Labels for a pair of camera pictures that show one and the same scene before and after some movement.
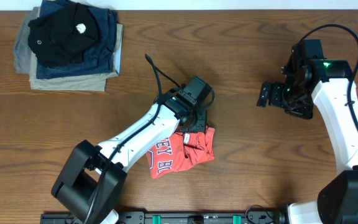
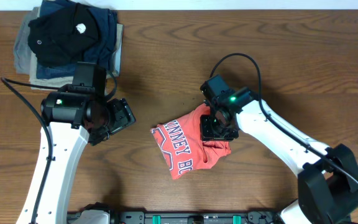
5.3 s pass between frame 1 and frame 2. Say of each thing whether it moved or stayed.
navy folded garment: stayed
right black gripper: moved
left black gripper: moved
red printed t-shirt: moved
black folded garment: stayed
